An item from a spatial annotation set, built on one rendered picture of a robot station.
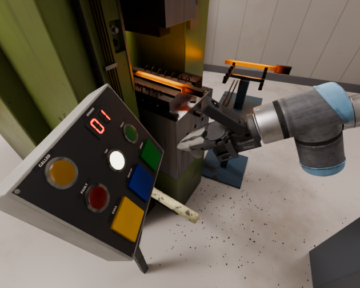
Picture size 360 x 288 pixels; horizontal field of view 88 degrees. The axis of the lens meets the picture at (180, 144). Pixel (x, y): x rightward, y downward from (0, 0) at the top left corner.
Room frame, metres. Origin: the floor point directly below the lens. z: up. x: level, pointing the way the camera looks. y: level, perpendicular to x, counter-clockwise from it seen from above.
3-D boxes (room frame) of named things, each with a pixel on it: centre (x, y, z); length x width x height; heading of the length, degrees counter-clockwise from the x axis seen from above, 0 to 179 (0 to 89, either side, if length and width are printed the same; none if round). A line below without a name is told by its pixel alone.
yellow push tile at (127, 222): (0.19, 0.12, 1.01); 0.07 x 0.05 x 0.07; 172
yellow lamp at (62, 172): (0.20, 0.21, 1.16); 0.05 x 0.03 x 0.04; 147
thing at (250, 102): (1.18, -0.43, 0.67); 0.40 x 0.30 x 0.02; 156
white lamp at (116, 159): (0.30, 0.15, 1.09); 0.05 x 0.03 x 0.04; 147
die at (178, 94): (0.94, 0.17, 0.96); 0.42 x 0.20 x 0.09; 57
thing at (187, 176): (0.99, 0.15, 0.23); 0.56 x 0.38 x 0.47; 57
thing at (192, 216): (0.48, 0.11, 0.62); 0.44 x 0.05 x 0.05; 57
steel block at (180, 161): (0.99, 0.15, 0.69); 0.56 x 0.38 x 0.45; 57
